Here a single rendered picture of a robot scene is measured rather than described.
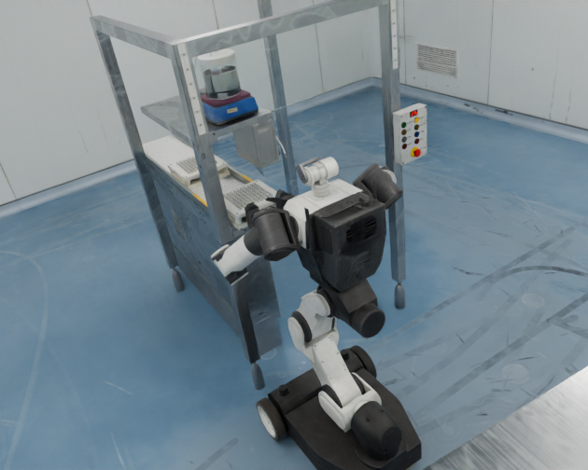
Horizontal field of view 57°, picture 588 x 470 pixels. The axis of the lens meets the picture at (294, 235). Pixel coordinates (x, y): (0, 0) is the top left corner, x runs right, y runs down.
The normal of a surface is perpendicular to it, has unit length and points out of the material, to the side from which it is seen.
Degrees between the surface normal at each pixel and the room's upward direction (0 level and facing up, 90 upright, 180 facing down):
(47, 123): 90
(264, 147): 90
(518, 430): 0
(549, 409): 0
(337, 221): 1
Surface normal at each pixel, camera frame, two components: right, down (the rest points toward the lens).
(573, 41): -0.83, 0.39
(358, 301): 0.28, -0.33
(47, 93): 0.54, 0.38
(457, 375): -0.14, -0.84
